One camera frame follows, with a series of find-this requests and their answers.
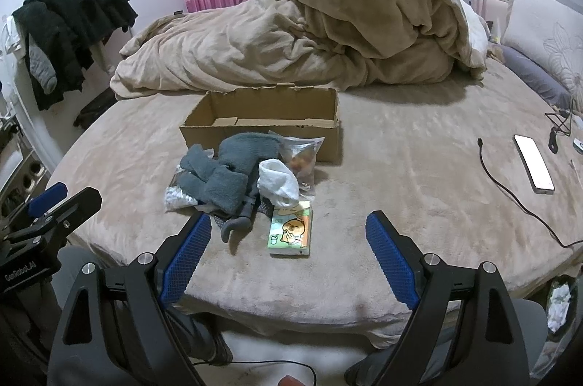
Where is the small clear plastic bag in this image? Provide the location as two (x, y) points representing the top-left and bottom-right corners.
(164, 144), (216, 212)

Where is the green cartoon tissue pack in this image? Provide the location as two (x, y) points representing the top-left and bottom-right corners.
(267, 201), (313, 257)

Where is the white sock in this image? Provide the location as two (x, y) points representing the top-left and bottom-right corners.
(257, 159), (300, 208)

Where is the clear snack zip bag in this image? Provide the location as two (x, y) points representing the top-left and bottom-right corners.
(269, 131), (325, 198)

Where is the grey knitted sock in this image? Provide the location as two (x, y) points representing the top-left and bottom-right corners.
(177, 144), (249, 215)

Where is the trash bin with paper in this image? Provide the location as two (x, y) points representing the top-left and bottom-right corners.
(545, 275), (578, 342)

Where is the white coat rack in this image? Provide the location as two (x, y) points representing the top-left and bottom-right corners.
(1, 15), (55, 174)

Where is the beige bed sheet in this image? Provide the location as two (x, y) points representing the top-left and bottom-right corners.
(51, 60), (582, 347)

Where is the white smartphone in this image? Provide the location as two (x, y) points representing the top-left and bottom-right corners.
(513, 134), (555, 195)

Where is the black clothes pile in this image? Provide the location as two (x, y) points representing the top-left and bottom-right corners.
(13, 0), (137, 111)

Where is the brown cardboard box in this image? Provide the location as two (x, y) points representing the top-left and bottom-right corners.
(180, 84), (342, 164)

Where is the grey pillow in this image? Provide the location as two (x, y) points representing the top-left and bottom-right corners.
(494, 45), (571, 110)

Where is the white embroidered pillow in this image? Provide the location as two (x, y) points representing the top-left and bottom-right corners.
(501, 0), (582, 112)

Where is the beige fleece blanket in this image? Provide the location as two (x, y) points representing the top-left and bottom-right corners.
(110, 0), (488, 99)

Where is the black charging cable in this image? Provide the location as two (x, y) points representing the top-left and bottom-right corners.
(476, 137), (583, 250)

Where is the black earphone cable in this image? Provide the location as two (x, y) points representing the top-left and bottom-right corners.
(544, 107), (574, 154)

